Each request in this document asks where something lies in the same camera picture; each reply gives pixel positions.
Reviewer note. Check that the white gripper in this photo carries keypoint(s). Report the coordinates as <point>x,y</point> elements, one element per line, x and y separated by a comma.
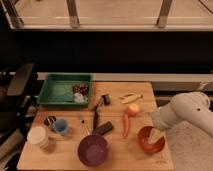
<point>162,118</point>

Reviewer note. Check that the black dish brush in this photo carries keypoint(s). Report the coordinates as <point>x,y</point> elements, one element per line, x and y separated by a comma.
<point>104,100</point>

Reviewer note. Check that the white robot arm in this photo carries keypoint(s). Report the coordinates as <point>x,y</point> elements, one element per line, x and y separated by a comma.
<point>192,107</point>

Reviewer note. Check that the red orange bowl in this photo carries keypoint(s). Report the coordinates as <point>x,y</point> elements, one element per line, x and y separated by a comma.
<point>143,137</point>

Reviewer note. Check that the purple bowl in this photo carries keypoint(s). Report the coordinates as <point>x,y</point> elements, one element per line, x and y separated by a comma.
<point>93,150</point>

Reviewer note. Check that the orange carrot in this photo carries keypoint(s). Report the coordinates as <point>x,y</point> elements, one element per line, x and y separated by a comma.
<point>126,125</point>

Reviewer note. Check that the peach apple fruit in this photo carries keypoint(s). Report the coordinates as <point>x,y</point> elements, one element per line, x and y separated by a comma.
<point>133,110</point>

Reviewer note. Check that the yellow banana peel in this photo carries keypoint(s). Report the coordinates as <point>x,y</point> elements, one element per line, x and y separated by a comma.
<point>129,98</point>

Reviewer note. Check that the metal spoon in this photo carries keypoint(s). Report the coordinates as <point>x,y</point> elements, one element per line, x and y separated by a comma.
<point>85,126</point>

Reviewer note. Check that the white small object in tray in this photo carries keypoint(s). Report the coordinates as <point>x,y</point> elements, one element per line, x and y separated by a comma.
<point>79,98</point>

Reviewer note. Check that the dark red grapes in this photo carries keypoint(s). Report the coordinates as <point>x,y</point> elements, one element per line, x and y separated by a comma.
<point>81,89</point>

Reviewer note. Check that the blue cup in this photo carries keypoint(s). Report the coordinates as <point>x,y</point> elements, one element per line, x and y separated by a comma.
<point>61,127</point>

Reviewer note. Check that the small black metal cup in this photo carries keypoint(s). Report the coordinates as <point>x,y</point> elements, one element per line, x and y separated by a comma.
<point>49,120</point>

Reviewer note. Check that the green plastic tray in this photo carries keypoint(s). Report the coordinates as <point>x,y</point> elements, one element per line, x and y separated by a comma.
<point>57,90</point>

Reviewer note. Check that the white lidded jar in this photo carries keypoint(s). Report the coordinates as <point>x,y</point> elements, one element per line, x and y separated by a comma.
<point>38,136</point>

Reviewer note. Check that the black chair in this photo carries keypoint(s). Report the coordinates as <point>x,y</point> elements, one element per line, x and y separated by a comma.
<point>16,96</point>

